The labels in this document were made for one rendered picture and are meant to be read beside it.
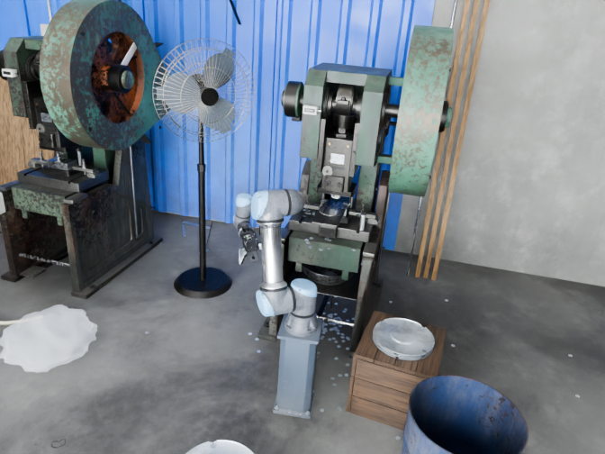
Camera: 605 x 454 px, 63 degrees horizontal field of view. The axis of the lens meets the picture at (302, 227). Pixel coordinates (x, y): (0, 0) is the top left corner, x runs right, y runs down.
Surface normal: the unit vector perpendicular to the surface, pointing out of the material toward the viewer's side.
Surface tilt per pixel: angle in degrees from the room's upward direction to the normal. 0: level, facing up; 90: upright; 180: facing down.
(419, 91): 67
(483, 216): 90
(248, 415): 0
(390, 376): 90
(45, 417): 0
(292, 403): 90
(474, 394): 88
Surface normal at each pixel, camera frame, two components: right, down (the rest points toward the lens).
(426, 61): -0.12, -0.35
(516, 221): -0.24, 0.38
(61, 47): -0.22, -0.05
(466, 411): -0.47, 0.29
